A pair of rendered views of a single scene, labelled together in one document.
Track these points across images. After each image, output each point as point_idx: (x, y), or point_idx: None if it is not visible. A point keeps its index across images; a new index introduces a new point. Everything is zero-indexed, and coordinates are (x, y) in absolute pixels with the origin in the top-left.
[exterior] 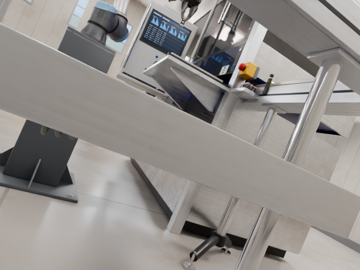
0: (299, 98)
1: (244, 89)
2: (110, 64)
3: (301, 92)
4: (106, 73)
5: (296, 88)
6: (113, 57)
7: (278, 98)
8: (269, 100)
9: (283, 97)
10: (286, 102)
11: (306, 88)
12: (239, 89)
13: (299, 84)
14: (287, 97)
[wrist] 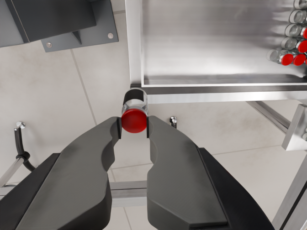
0: (284, 207)
1: (282, 147)
2: (38, 39)
3: (291, 214)
4: (47, 38)
5: (300, 213)
6: (30, 42)
7: (299, 182)
8: (304, 165)
9: (297, 189)
10: (288, 190)
11: (293, 222)
12: (287, 135)
13: (303, 220)
14: (293, 195)
